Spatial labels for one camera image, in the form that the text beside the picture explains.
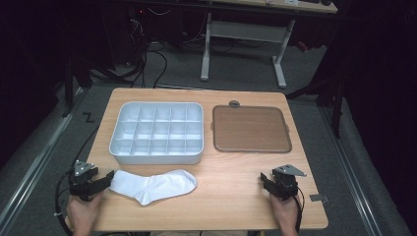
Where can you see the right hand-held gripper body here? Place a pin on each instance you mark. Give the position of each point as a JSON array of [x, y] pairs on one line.
[[285, 183]]

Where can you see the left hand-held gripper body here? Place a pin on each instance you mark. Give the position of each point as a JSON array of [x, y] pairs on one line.
[[81, 182]]

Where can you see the white sock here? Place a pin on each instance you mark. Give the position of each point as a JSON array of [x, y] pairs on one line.
[[154, 187]]

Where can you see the person's left hand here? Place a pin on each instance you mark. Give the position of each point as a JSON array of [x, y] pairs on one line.
[[83, 213]]

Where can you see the person's right hand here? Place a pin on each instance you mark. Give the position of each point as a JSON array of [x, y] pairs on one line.
[[285, 214]]

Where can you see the grey tape piece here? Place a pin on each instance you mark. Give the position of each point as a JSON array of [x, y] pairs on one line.
[[319, 198]]

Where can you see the brown flat tray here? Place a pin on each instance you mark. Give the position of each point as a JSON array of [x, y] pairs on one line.
[[250, 128]]

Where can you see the black zigzag floor tape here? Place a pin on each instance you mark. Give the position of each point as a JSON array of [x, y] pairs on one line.
[[88, 117]]

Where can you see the white divided storage box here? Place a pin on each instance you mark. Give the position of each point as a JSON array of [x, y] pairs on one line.
[[157, 131]]

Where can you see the small grey round cap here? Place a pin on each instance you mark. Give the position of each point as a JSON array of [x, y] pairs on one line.
[[234, 104]]

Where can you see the black metal stand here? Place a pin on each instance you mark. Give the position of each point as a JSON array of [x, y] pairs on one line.
[[70, 85], [331, 98]]

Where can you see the small red object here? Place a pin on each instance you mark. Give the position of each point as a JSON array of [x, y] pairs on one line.
[[302, 46]]

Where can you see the desk with white legs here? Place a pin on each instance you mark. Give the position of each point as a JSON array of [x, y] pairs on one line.
[[246, 31]]

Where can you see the metal floor rail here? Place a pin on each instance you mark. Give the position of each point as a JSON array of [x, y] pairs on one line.
[[352, 170], [39, 157]]

